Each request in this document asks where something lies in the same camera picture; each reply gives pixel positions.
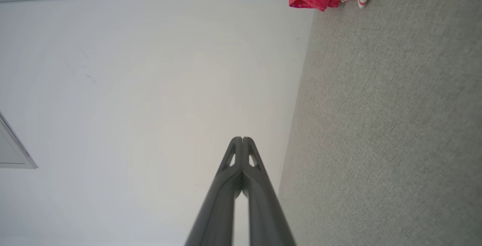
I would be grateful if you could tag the white framed wall panel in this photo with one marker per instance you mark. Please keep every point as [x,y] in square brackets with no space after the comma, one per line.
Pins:
[9,152]

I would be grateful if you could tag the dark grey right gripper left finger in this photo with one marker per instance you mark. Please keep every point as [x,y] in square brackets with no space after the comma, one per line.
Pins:
[216,208]

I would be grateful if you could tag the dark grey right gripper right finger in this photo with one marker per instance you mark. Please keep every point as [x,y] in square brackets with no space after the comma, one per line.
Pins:
[265,216]

